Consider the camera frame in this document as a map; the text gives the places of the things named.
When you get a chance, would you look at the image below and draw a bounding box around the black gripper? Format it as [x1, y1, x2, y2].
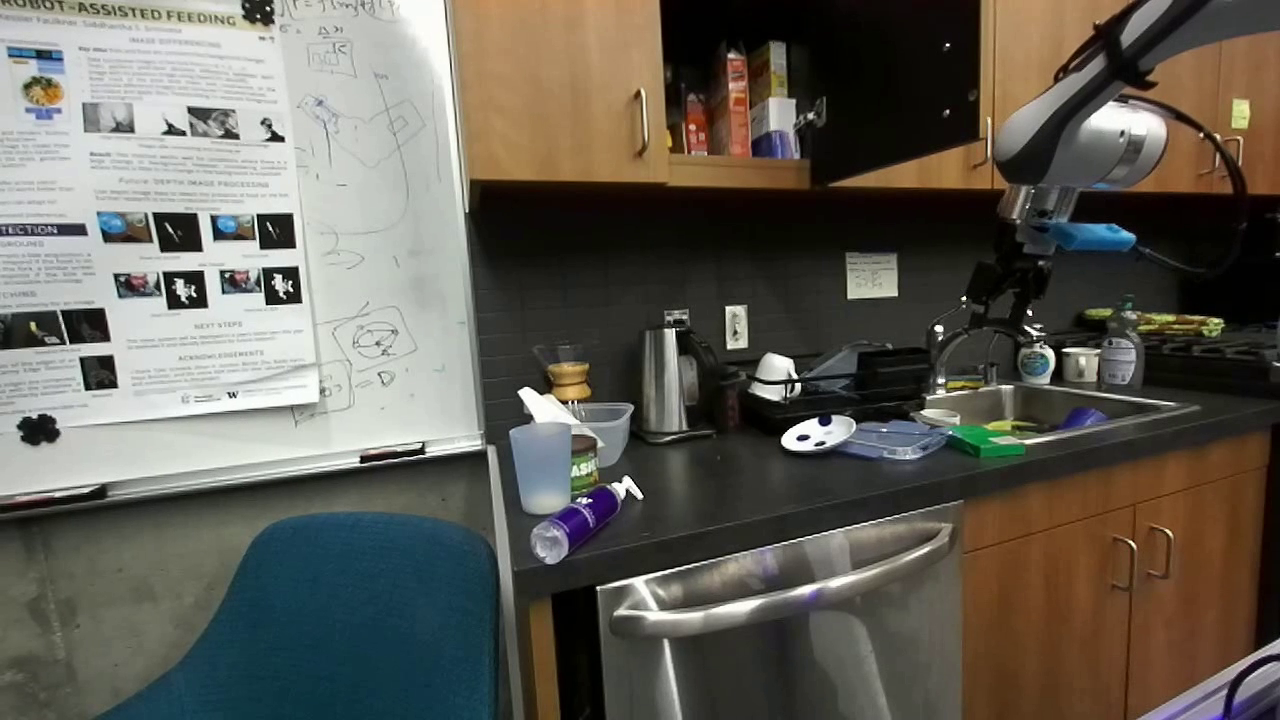
[963, 249, 1058, 347]

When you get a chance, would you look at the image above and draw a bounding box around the wooden cabinet shelf board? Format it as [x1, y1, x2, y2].
[664, 154, 815, 192]

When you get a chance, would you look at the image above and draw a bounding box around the round soap dispenser blue label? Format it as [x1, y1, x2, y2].
[1013, 332, 1058, 388]

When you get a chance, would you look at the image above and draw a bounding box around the dark curved faucet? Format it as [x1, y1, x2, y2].
[928, 311, 1035, 393]

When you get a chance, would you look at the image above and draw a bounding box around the white mug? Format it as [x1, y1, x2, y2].
[1058, 343, 1105, 393]

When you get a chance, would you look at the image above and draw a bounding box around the stainless steel sink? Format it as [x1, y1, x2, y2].
[914, 381, 1202, 450]

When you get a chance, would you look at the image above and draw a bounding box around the clear dish soap bottle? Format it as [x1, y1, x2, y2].
[1094, 297, 1147, 393]

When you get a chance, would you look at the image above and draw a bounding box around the green sponge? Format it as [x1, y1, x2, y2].
[944, 420, 1033, 464]

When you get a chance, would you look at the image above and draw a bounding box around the black dish rack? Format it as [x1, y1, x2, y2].
[739, 343, 936, 438]

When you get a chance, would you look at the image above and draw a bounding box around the yellow green package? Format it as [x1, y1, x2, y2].
[1077, 303, 1227, 343]

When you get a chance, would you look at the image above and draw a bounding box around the blue plastic lid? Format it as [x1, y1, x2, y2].
[836, 418, 953, 470]

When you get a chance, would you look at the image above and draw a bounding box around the wooden drawer front panel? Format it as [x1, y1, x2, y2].
[960, 431, 1273, 552]

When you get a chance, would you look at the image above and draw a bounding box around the black countertop appliance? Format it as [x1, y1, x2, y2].
[1138, 332, 1280, 400]

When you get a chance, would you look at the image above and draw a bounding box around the white round plate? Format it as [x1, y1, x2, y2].
[775, 412, 859, 460]

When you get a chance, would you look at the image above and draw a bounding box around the black mug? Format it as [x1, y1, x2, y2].
[698, 366, 752, 431]

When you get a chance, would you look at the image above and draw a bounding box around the purple white box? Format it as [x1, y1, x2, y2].
[748, 94, 805, 166]

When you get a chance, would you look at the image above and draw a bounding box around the yellow box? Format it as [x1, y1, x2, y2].
[748, 35, 793, 104]

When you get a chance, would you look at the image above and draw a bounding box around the stainless steel kettle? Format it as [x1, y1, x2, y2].
[634, 318, 715, 450]

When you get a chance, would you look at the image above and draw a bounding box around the tall orange red box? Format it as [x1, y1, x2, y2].
[708, 46, 756, 160]

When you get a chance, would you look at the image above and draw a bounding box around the small red box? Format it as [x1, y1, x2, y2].
[679, 88, 710, 160]

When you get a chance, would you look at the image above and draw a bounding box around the stainless steel dishwasher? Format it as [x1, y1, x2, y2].
[593, 498, 969, 720]

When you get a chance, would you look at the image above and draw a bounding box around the clear plastic container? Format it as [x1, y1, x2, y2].
[567, 395, 640, 473]

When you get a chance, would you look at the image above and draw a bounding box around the purple white object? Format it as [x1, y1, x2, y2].
[1136, 636, 1280, 720]

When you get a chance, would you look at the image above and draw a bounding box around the glass carafe with wooden collar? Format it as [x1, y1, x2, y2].
[530, 342, 598, 408]

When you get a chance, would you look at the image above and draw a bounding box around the green jar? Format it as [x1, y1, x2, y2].
[567, 428, 607, 499]

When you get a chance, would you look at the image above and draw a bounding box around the purple spray bottle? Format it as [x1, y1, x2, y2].
[527, 473, 649, 568]

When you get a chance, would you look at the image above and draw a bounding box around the white paper tissue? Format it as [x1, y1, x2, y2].
[514, 383, 582, 431]

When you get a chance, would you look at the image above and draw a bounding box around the translucent plastic cup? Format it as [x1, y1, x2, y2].
[502, 418, 575, 520]

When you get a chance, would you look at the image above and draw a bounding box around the white whiteboard with drawings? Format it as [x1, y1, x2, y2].
[0, 0, 490, 515]

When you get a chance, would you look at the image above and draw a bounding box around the black whiteboard marker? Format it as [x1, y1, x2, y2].
[355, 442, 431, 470]
[0, 481, 111, 513]

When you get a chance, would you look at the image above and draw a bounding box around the blue upholstered chair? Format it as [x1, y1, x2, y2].
[95, 513, 506, 720]

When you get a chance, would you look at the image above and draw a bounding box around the research poster with photos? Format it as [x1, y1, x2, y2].
[0, 0, 323, 431]

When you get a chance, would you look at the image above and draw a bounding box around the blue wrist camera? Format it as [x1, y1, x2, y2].
[1043, 216, 1138, 261]

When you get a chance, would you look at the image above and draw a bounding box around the white switch plate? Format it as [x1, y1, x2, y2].
[842, 249, 904, 303]

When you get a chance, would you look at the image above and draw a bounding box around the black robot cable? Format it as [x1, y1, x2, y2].
[1062, 14, 1256, 285]

